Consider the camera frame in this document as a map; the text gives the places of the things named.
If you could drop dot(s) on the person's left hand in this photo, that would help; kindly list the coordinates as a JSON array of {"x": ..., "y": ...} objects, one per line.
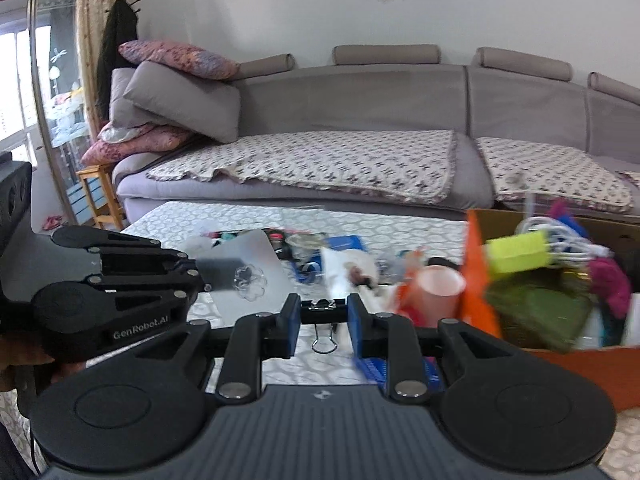
[{"x": 30, "y": 367}]

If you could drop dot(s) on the clear flower-shaped plastic piece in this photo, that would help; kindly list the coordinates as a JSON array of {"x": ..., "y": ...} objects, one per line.
[{"x": 249, "y": 282}]

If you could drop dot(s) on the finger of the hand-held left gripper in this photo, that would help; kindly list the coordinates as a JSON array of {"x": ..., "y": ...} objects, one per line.
[
  {"x": 160, "y": 292},
  {"x": 145, "y": 255}
]

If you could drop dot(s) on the floral curtain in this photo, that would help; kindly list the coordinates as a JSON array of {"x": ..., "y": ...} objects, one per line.
[{"x": 97, "y": 35}]

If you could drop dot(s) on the yellow wooden stool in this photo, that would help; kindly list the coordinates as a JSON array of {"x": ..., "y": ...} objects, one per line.
[{"x": 102, "y": 195}]

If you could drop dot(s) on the dark coat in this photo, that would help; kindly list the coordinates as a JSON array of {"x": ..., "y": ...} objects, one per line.
[{"x": 117, "y": 50}]

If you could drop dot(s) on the blue striped packet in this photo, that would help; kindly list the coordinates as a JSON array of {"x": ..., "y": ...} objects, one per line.
[{"x": 375, "y": 372}]

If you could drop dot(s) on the yellow-green brush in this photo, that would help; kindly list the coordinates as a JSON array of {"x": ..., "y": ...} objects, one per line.
[{"x": 517, "y": 252}]

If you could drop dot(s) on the white paper packet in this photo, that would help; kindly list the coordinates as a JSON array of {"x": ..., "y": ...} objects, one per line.
[{"x": 345, "y": 270}]

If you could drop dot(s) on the green cloth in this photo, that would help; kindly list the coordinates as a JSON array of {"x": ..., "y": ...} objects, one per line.
[{"x": 540, "y": 315}]

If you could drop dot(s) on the black binder clip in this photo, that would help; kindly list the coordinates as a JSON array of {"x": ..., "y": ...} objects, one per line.
[{"x": 324, "y": 317}]

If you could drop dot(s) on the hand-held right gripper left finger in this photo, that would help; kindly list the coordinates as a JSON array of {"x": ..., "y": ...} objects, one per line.
[{"x": 292, "y": 330}]

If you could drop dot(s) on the pink cup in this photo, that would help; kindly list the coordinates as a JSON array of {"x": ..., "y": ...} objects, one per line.
[{"x": 440, "y": 295}]

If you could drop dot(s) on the patterned sofa cover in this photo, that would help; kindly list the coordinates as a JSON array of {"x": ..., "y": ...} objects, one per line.
[
  {"x": 325, "y": 160},
  {"x": 632, "y": 176},
  {"x": 550, "y": 172}
]

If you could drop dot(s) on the magenta cloth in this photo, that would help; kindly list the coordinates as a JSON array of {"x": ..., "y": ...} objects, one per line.
[{"x": 610, "y": 285}]

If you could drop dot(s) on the silver sheet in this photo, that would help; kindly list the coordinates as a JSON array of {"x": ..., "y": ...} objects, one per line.
[{"x": 260, "y": 255}]

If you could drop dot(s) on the glass sliding door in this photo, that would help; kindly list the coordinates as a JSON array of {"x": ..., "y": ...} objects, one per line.
[{"x": 45, "y": 100}]

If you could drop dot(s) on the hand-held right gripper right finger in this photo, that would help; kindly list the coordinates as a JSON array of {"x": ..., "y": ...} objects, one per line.
[{"x": 356, "y": 330}]

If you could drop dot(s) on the orange cardboard box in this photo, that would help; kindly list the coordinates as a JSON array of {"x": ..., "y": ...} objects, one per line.
[{"x": 575, "y": 370}]

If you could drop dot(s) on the pink floral pillow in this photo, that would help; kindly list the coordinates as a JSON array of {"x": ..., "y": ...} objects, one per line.
[{"x": 180, "y": 57}]

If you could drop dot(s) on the blue crate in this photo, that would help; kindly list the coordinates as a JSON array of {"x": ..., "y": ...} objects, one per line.
[{"x": 80, "y": 205}]

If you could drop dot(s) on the grey sofa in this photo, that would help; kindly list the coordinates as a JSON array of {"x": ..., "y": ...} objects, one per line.
[{"x": 380, "y": 100}]

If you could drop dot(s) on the desktop with patterned tablecloth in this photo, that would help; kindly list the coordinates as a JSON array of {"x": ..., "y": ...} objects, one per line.
[{"x": 175, "y": 220}]

